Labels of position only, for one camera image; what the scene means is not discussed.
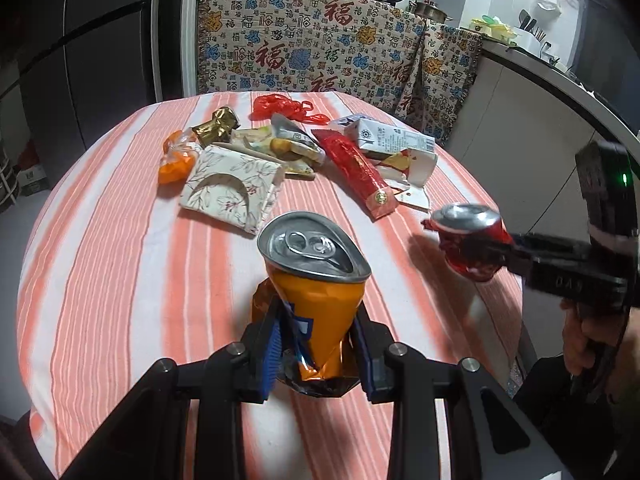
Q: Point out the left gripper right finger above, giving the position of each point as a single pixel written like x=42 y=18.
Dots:
x=369 y=341

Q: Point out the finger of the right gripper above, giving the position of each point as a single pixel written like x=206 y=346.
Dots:
x=476 y=254

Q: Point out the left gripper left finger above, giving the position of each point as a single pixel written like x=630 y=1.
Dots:
x=262 y=341

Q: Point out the crushed red drink can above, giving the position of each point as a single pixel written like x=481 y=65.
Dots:
x=468 y=235

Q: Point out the crushed orange drink can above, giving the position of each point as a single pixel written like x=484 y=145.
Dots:
x=320 y=276

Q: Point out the floral white paper box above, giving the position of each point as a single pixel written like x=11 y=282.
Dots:
x=233 y=185

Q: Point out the red long snack packet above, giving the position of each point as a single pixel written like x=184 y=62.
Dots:
x=362 y=177

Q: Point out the white milk carton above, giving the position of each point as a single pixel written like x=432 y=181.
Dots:
x=378 y=138

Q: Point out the silver yellow snack bag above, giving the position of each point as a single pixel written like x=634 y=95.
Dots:
x=299 y=153

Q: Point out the orange snack wrapper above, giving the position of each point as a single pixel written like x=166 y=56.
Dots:
x=180 y=153

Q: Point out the gold foil wrapper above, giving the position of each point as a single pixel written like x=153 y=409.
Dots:
x=218 y=129

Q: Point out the red plastic bag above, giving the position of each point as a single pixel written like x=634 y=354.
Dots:
x=267 y=105

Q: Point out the person's right hand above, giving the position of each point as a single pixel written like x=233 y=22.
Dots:
x=615 y=332

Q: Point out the yellow green dish items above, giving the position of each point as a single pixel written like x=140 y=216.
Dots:
x=493 y=28

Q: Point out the patterned fabric cover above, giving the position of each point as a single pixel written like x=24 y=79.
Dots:
x=414 y=69

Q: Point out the steel pot with lid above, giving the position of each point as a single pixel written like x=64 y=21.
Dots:
x=428 y=10

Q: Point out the dark refrigerator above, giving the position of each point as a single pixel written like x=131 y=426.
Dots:
x=82 y=66

